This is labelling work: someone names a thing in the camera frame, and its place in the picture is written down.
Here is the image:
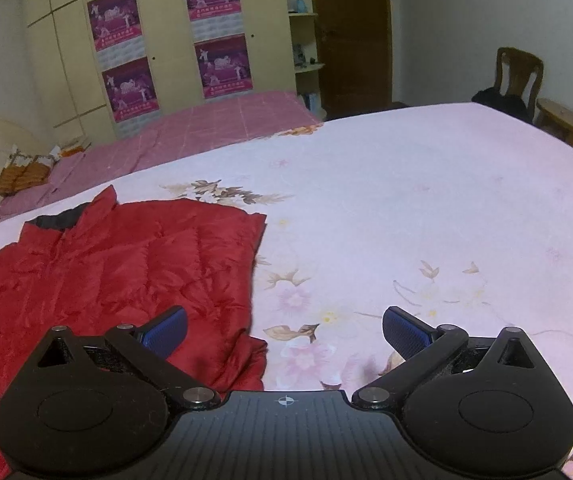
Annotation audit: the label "red puffer jacket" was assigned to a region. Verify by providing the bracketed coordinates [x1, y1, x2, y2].
[0, 185, 270, 480]

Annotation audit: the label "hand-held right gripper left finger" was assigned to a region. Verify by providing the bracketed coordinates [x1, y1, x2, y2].
[35, 306, 220, 412]

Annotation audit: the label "wooden table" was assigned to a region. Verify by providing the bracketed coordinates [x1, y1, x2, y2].
[536, 98, 573, 171]

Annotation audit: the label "dark shelf ornaments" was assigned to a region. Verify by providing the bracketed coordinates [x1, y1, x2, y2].
[293, 44, 318, 70]

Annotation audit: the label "cream corner shelf unit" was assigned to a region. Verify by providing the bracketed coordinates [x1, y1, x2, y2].
[282, 0, 328, 122]

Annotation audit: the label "pink checked blanket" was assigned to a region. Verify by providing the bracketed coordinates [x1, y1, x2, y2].
[0, 91, 324, 232]

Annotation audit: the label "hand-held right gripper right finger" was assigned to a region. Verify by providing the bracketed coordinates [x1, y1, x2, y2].
[351, 306, 538, 413]

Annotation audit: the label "cream wardrobe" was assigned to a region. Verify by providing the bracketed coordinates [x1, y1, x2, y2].
[19, 0, 298, 141]

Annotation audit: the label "floral bed sheet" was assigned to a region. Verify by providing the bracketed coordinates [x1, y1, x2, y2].
[0, 101, 573, 480]

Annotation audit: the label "orange patterned cushion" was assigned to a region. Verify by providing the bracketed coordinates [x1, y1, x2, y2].
[0, 144, 63, 197]

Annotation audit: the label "wooden chair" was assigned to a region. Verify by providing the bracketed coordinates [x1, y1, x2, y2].
[495, 47, 545, 124]

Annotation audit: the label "dark cloth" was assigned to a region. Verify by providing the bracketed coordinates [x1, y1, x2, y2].
[471, 86, 530, 122]

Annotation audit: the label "brown wooden door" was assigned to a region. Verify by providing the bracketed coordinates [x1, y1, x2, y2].
[311, 0, 398, 121]

